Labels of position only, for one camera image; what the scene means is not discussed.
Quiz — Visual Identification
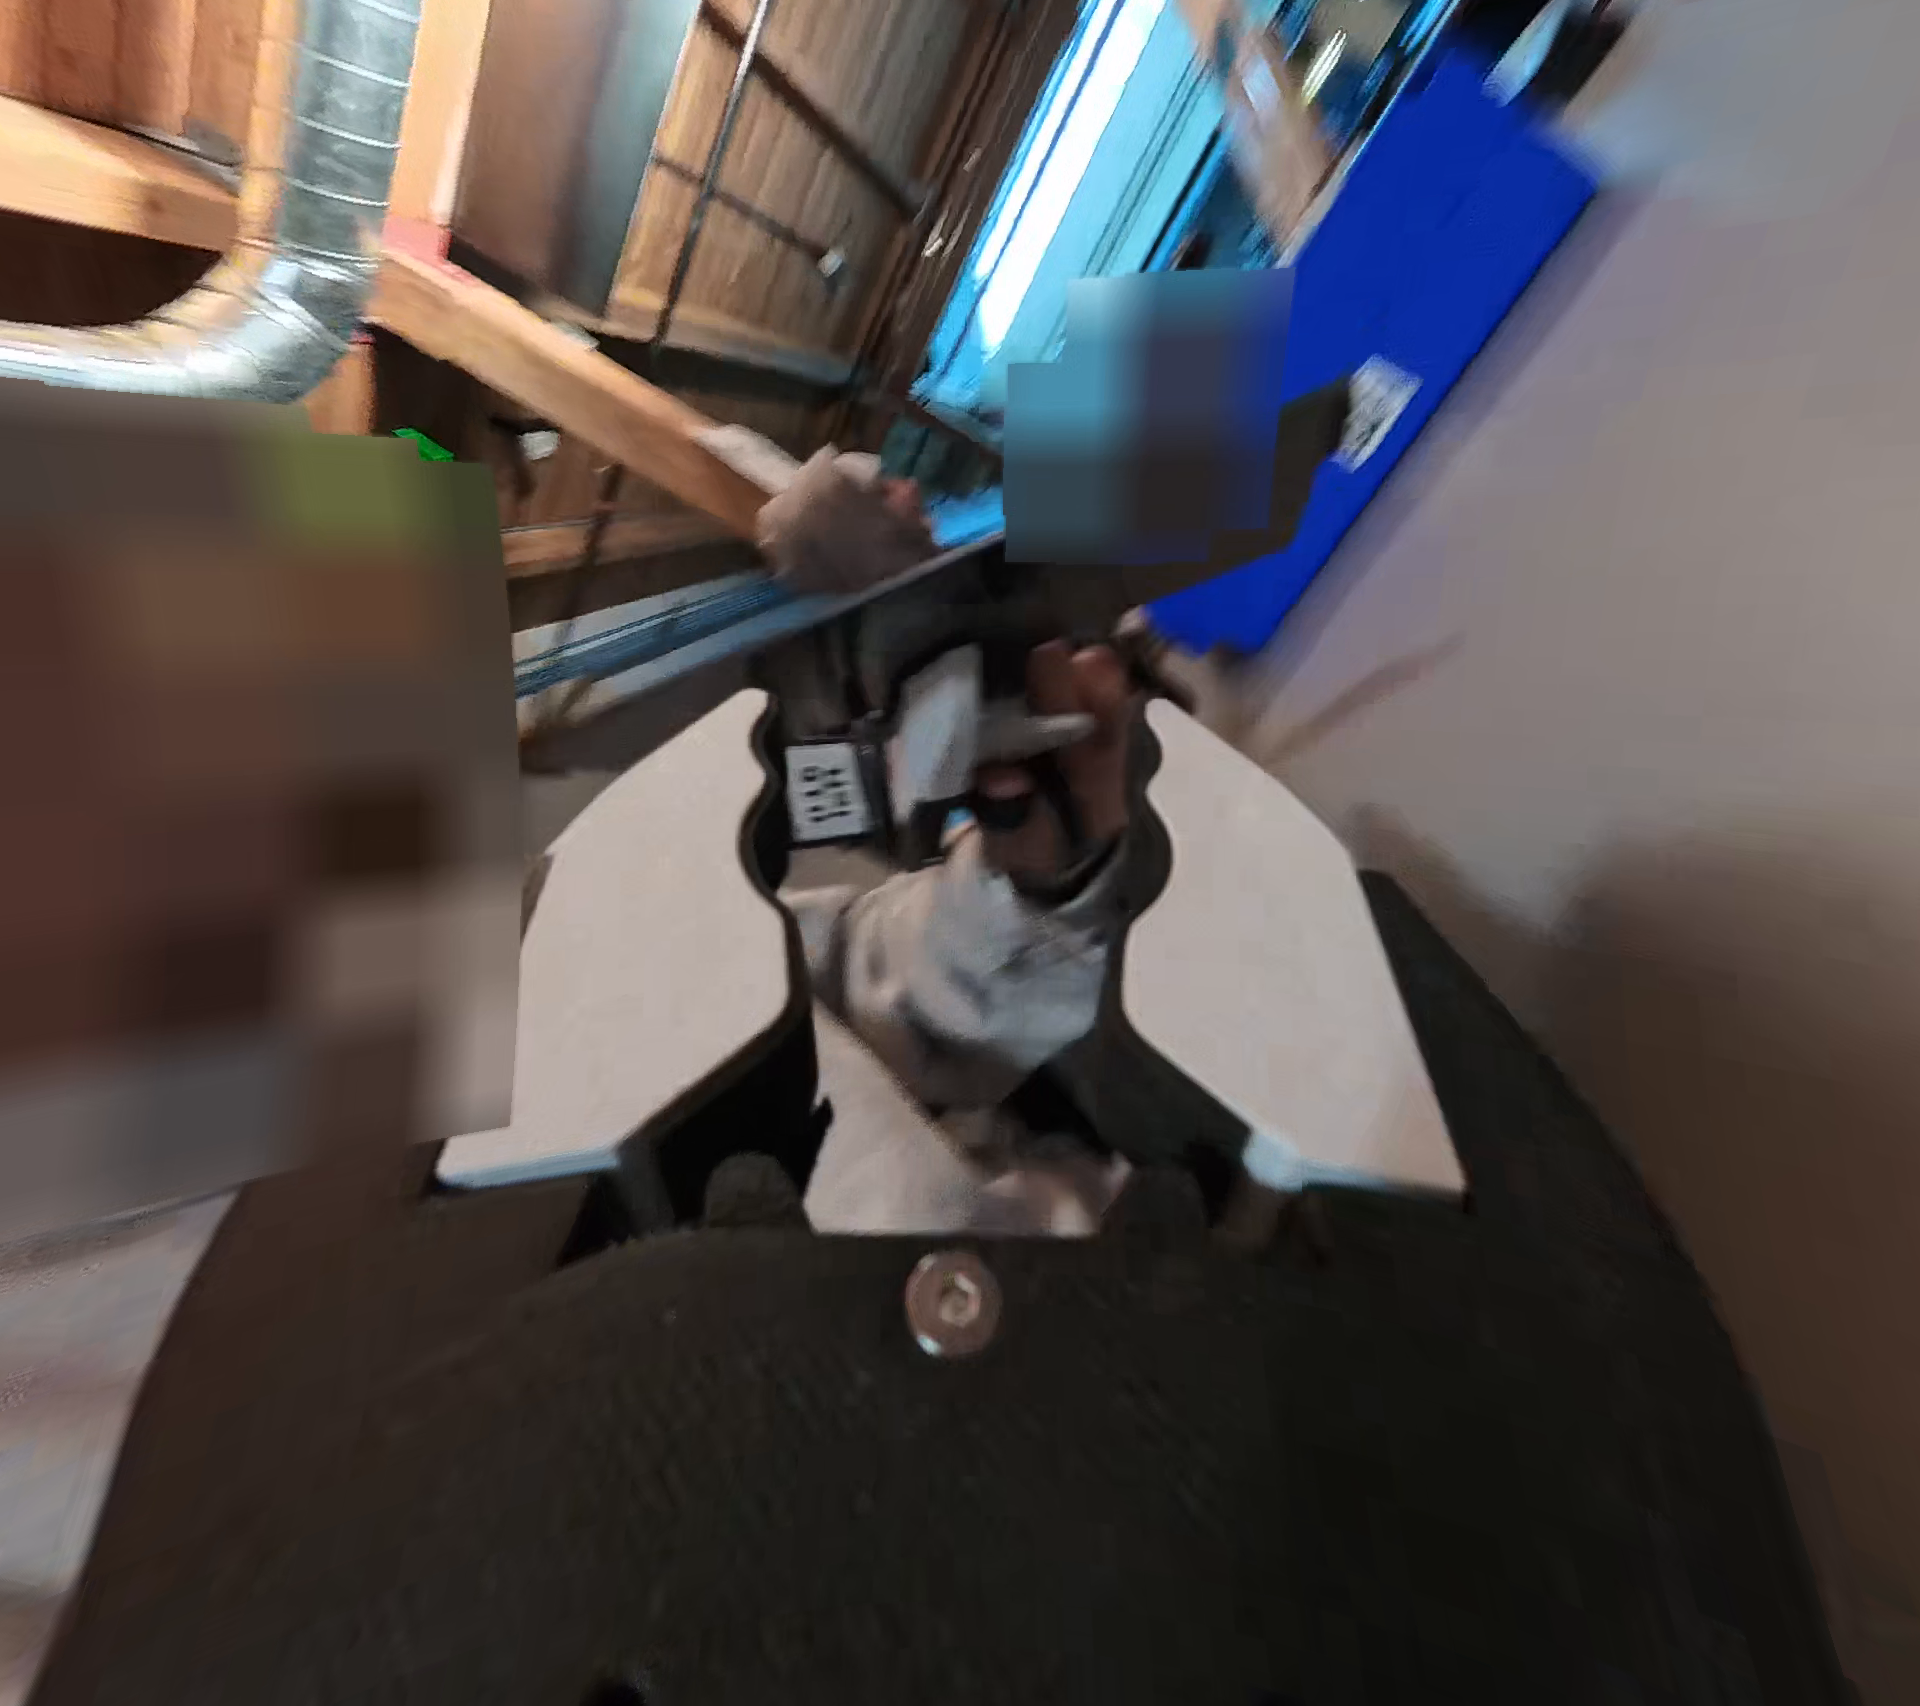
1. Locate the cardboard box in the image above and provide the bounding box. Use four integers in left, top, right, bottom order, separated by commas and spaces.
1166, 0, 1348, 243

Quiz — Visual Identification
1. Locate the silver ventilation duct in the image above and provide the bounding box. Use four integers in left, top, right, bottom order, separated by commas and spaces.
0, 0, 471, 408

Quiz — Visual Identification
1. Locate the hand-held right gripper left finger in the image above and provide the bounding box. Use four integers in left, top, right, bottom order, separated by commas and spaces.
432, 688, 827, 1197

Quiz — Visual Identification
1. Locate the blue cable tray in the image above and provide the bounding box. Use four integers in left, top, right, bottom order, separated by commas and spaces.
517, 564, 904, 703

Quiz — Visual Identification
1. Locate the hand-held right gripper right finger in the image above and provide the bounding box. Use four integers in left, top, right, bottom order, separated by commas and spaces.
1110, 690, 1473, 1204

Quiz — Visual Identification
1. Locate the person's left forearm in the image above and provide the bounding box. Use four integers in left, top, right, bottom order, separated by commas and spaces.
792, 837, 1133, 1114

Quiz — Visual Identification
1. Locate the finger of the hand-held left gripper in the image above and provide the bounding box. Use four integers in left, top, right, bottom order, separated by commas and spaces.
752, 451, 933, 595

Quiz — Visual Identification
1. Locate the wooden ceiling beam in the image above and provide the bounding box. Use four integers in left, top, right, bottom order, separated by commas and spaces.
371, 250, 789, 538

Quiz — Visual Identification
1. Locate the person's left hand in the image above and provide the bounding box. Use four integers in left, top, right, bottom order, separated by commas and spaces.
974, 643, 1161, 905

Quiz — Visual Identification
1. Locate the blue plastic bin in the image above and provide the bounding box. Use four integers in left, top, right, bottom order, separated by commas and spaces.
1133, 33, 1603, 663

